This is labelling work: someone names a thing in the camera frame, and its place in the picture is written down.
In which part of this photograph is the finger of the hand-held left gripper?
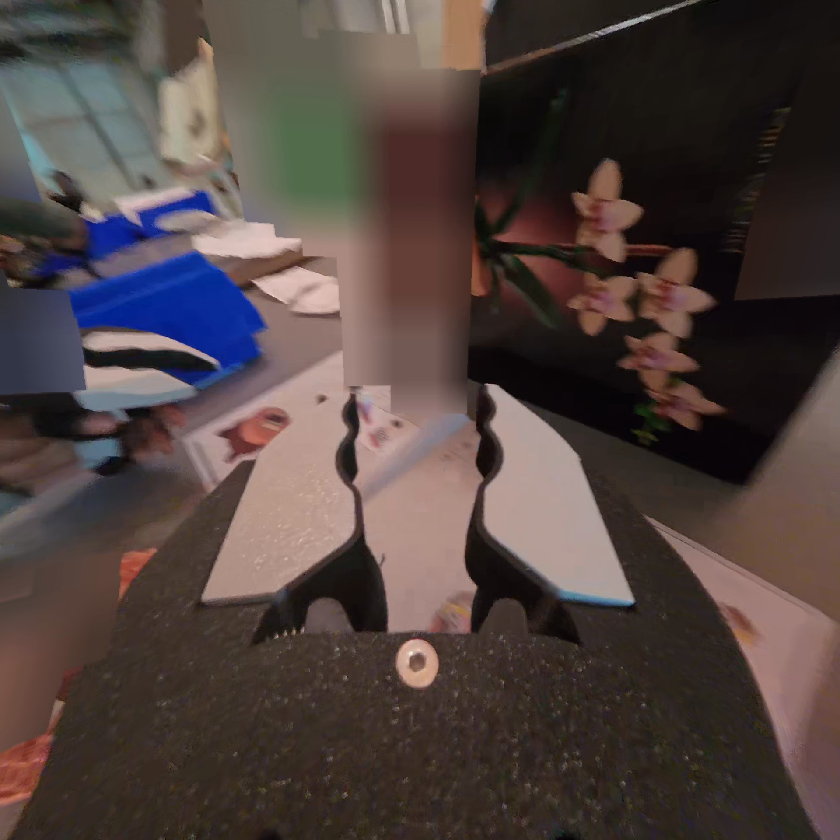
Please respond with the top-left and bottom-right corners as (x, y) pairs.
(73, 368), (198, 410)
(82, 329), (221, 375)

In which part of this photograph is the white paper bag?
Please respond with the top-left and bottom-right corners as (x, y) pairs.
(254, 267), (342, 316)
(197, 221), (305, 261)

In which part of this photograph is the person's left hand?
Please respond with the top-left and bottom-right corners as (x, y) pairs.
(0, 405), (185, 480)

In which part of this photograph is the round orange lego pot build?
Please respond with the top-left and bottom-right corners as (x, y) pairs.
(0, 549), (158, 804)

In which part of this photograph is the blue plastic bin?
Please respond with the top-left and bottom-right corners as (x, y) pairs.
(53, 191), (217, 283)
(66, 250), (270, 371)

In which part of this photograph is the open building instruction booklet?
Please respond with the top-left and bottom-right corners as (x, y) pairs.
(182, 352), (840, 788)

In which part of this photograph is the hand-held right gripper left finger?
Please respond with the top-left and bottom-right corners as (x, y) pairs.
(201, 394), (388, 611)

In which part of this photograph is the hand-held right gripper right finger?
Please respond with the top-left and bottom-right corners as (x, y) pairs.
(466, 385), (635, 611)

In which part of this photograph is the dark building set box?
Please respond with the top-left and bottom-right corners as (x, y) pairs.
(470, 0), (840, 487)

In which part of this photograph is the grey desk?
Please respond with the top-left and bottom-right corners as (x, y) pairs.
(0, 237), (840, 840)

